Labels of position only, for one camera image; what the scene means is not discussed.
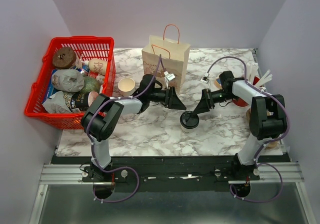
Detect green avocado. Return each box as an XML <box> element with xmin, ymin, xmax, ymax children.
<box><xmin>80</xmin><ymin>76</ymin><xmax>101</xmax><ymax>93</ymax></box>

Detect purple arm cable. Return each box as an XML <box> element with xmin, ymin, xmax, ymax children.
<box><xmin>206</xmin><ymin>56</ymin><xmax>291</xmax><ymax>202</ymax></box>
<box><xmin>89</xmin><ymin>54</ymin><xmax>168</xmax><ymax>169</ymax></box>

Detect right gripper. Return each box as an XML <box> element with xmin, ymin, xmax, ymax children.
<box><xmin>192</xmin><ymin>88</ymin><xmax>237</xmax><ymax>114</ymax></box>

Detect grey crumpled bag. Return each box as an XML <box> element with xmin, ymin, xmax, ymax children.
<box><xmin>51</xmin><ymin>69</ymin><xmax>85</xmax><ymax>93</ymax></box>

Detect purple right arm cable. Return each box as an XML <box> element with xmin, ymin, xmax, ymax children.
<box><xmin>206</xmin><ymin>56</ymin><xmax>291</xmax><ymax>202</ymax></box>

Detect black food cup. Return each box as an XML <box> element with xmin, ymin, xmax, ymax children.
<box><xmin>69</xmin><ymin>91</ymin><xmax>99</xmax><ymax>113</ymax></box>

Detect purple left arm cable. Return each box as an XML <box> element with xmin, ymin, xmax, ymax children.
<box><xmin>89</xmin><ymin>54</ymin><xmax>168</xmax><ymax>169</ymax></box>

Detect red plastic basket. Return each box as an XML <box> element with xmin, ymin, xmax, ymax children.
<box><xmin>24</xmin><ymin>36</ymin><xmax>116</xmax><ymax>129</ymax></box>

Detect blue orange card box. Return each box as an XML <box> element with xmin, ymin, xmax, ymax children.
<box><xmin>214</xmin><ymin>78</ymin><xmax>223</xmax><ymax>90</ymax></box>

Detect black coffee cup lid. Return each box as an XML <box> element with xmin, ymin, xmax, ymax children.
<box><xmin>179</xmin><ymin>111</ymin><xmax>200</xmax><ymax>129</ymax></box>

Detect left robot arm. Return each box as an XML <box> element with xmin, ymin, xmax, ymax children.
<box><xmin>81</xmin><ymin>74</ymin><xmax>187</xmax><ymax>181</ymax></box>

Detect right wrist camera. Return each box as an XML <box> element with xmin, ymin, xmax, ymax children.
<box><xmin>200</xmin><ymin>73</ymin><xmax>211</xmax><ymax>89</ymax></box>

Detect white wrapped straws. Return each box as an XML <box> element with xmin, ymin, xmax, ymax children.
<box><xmin>246</xmin><ymin>63</ymin><xmax>273</xmax><ymax>90</ymax></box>

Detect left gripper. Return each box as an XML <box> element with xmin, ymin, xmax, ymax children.
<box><xmin>147</xmin><ymin>86</ymin><xmax>186</xmax><ymax>110</ymax></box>

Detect beige printed bottle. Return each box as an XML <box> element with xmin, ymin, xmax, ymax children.
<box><xmin>83</xmin><ymin>58</ymin><xmax>108</xmax><ymax>76</ymax></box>

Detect white paper coffee cup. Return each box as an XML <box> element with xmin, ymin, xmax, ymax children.
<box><xmin>181</xmin><ymin>126</ymin><xmax>197</xmax><ymax>134</ymax></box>

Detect red straw cup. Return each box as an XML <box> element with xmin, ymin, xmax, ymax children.
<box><xmin>231</xmin><ymin>78</ymin><xmax>261</xmax><ymax>107</ymax></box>

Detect cardboard cup carrier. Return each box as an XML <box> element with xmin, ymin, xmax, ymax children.
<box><xmin>246</xmin><ymin>108</ymin><xmax>280</xmax><ymax>149</ymax></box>

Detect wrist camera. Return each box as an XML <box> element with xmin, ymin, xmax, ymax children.
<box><xmin>200</xmin><ymin>73</ymin><xmax>211</xmax><ymax>89</ymax></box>
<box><xmin>164</xmin><ymin>71</ymin><xmax>175</xmax><ymax>88</ymax></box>

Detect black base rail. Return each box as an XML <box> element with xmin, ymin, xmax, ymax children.
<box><xmin>49</xmin><ymin>155</ymin><xmax>291</xmax><ymax>193</ymax></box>

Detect blue flat package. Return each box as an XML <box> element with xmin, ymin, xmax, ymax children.
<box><xmin>42</xmin><ymin>69</ymin><xmax>58</xmax><ymax>104</ymax></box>

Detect paper takeout bag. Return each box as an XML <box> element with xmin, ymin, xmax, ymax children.
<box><xmin>141</xmin><ymin>29</ymin><xmax>191</xmax><ymax>93</ymax></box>

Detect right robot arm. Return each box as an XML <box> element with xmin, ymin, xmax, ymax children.
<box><xmin>193</xmin><ymin>71</ymin><xmax>288</xmax><ymax>180</ymax></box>

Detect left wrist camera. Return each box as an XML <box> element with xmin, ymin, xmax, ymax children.
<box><xmin>164</xmin><ymin>71</ymin><xmax>175</xmax><ymax>88</ymax></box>

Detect silver snack bag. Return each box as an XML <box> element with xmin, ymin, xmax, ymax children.
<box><xmin>42</xmin><ymin>91</ymin><xmax>74</xmax><ymax>113</ymax></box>

